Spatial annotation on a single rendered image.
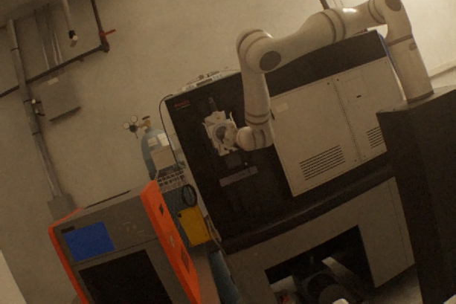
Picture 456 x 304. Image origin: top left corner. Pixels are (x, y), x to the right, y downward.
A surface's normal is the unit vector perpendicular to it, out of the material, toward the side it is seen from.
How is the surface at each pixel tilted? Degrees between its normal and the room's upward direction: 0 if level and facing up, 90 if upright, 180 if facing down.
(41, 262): 90
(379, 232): 90
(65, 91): 90
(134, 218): 90
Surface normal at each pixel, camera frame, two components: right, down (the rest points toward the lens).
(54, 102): 0.15, -0.04
